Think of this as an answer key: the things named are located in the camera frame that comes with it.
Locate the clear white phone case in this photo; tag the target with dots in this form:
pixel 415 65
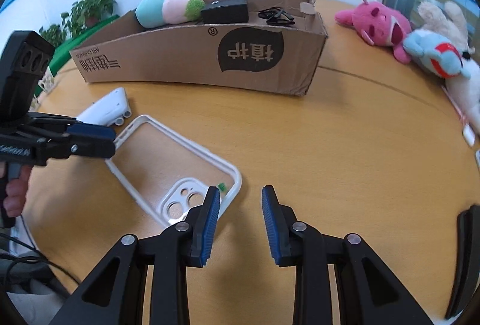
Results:
pixel 167 174

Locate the small white item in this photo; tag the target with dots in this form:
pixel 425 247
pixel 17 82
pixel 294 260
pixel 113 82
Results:
pixel 468 135

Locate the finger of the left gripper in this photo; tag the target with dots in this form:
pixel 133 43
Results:
pixel 75 145
pixel 71 125

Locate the teal pink plush toy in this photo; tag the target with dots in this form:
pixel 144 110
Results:
pixel 157 13

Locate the black sunglasses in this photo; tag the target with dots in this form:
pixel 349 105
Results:
pixel 276 16

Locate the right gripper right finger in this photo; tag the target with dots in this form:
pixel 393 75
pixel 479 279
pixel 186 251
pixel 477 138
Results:
pixel 368 291

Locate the brown cardboard box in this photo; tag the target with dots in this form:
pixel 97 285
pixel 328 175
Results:
pixel 252 55

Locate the black camera box left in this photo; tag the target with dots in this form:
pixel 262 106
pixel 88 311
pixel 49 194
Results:
pixel 24 61

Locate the blue plush toy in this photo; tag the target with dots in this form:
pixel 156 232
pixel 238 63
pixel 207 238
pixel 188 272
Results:
pixel 436 53

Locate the left hand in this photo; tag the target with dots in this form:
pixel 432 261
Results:
pixel 16 191

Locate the white router device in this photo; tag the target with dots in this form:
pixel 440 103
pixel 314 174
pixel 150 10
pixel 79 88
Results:
pixel 112 109

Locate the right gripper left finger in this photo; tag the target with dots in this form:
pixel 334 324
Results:
pixel 113 292

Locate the black object table edge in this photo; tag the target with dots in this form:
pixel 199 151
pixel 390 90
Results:
pixel 467 261

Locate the green potted plant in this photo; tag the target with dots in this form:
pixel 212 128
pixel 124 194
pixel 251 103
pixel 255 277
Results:
pixel 83 15

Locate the beige plush toy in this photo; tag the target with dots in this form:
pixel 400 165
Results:
pixel 450 22

